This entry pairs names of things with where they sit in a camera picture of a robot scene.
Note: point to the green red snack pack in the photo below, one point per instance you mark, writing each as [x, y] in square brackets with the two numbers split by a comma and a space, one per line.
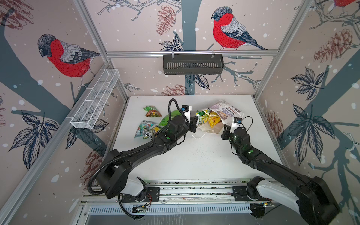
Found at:
[152, 111]

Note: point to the aluminium frame crossbar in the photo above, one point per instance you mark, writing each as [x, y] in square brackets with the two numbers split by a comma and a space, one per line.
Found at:
[149, 54]

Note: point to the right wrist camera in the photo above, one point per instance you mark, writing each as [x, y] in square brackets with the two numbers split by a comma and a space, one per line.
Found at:
[235, 124]

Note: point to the small green snack pack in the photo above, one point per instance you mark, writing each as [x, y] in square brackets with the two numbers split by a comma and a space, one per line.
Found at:
[202, 117]

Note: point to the yellow snack pack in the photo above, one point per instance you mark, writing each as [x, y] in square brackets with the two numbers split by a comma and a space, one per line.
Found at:
[212, 117]

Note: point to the yellow green spring snack bag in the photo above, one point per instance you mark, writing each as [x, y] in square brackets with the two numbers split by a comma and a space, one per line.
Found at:
[152, 132]

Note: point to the printed white paper bag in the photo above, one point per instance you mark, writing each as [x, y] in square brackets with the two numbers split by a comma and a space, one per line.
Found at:
[226, 111]

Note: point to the aluminium mounting rail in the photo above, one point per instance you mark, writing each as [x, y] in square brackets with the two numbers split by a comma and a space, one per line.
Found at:
[205, 192]

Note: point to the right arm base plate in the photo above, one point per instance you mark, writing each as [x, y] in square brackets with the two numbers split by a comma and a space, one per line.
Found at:
[246, 193]

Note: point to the colourful candy snack bag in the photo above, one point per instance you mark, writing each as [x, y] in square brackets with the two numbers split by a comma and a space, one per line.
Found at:
[143, 128]

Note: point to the black hanging wall basket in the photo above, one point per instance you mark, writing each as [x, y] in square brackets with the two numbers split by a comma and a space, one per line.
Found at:
[193, 64]

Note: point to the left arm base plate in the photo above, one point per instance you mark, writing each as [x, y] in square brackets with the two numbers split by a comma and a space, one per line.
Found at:
[149, 194]

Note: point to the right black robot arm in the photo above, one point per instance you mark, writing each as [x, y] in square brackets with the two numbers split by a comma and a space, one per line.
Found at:
[309, 197]

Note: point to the white wire mesh basket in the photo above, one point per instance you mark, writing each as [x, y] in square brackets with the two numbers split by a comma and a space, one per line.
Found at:
[90, 110]

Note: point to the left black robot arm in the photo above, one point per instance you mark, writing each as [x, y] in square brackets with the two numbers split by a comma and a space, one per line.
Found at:
[112, 177]

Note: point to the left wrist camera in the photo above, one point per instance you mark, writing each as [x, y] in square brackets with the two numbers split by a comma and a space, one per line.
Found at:
[186, 111]

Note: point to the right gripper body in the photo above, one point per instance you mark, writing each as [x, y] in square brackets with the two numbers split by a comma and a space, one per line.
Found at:
[236, 147]

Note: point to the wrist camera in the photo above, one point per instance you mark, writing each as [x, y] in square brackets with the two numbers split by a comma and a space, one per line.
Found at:
[186, 111]
[235, 124]

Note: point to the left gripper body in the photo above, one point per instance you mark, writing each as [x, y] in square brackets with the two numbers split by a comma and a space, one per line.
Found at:
[185, 129]

